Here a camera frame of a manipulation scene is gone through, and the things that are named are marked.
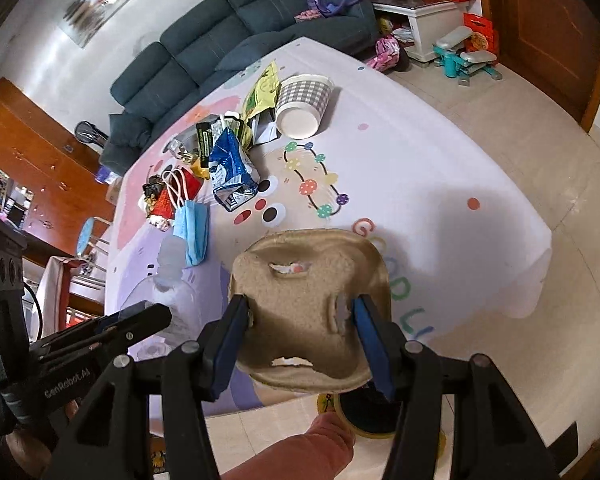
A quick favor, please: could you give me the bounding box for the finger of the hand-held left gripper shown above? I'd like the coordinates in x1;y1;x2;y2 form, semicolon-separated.
94;303;173;347

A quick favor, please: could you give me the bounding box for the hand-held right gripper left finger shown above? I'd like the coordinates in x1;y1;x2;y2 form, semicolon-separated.
42;294;251;480

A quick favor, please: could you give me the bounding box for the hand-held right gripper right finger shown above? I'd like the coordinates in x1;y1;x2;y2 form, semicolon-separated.
352;294;561;480

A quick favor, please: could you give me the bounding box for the clear plastic bottle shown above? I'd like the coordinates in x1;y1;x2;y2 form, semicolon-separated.
114;235;203;358

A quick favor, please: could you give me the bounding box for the yellow-rimmed trash bin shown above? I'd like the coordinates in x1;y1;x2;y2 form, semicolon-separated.
316;389;448;442

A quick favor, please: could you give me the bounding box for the brown pulp cup carrier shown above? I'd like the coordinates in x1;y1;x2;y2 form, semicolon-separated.
228;228;394;394

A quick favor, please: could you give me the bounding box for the white carton box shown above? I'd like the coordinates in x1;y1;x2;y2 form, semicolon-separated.
251;110;281;146

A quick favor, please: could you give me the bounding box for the yellow-green snack bag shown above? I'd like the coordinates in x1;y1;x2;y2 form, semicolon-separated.
241;60;282;147

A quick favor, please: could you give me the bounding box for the person's left hand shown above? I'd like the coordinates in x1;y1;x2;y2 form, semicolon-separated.
2;400;81;476

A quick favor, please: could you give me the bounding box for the wooden side table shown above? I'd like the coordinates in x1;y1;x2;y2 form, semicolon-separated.
34;255;107;322

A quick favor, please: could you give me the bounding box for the blue face mask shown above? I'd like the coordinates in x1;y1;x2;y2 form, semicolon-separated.
172;200;212;267

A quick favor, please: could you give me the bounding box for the blue round stool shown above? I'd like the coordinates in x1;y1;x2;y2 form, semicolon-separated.
76;216;114;272

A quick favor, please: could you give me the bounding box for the dark crumpled candy wrapper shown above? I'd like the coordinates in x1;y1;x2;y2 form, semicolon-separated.
141;175;167;213

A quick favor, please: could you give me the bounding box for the person's leg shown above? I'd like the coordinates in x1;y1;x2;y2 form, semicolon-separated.
219;410;357;480

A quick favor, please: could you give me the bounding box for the red snack wrapper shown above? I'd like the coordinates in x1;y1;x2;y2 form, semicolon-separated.
151;167;204;222

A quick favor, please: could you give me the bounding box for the wooden cabinet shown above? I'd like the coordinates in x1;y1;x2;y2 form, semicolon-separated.
0;77;117;266

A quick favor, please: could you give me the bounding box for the gold foil wrapper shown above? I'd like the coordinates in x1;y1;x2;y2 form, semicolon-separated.
179;152;212;182

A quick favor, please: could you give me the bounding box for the blue snack bag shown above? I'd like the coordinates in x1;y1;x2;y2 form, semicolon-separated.
208;127;259;211

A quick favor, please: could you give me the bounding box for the cartoon printed table cover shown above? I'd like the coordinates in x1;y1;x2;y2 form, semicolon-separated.
102;35;554;418

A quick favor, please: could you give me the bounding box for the green and black packet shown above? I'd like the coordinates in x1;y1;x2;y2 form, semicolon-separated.
195;115;246;171

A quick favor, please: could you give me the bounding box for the dark teal cushion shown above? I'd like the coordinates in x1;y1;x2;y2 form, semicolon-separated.
215;32;302;74
108;112;152;144

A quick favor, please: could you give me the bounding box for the black standing fan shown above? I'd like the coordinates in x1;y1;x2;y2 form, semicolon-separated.
74;120;109;149

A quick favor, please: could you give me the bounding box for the checkered paper cup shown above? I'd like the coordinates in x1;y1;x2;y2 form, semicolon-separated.
274;74;336;140

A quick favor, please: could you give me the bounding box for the dark teal sofa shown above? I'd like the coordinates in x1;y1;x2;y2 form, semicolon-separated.
100;0;381;177

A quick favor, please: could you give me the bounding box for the pink patterned bag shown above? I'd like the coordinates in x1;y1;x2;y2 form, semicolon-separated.
366;35;412;74

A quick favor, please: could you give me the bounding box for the teal stepper machine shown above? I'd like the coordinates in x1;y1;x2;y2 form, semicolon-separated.
431;25;504;87

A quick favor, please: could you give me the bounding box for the white low cabinet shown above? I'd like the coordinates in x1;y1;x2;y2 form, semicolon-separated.
370;0;474;64

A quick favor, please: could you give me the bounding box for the red paper gift bag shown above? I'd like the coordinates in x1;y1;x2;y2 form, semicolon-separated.
462;12;497;57

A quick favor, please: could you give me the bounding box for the wooden door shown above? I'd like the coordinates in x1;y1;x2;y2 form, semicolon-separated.
480;0;600;133

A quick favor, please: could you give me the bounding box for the framed wall picture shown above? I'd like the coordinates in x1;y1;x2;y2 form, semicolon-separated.
60;0;134;49

